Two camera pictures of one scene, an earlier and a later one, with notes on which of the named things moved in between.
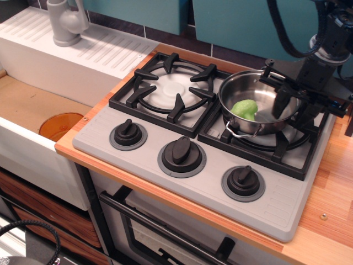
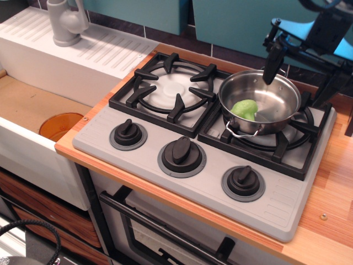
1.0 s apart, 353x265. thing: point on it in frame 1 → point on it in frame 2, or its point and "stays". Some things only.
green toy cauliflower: (246, 107) stays
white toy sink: (46, 90) stays
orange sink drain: (55, 126) stays
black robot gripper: (313, 77) → (323, 40)
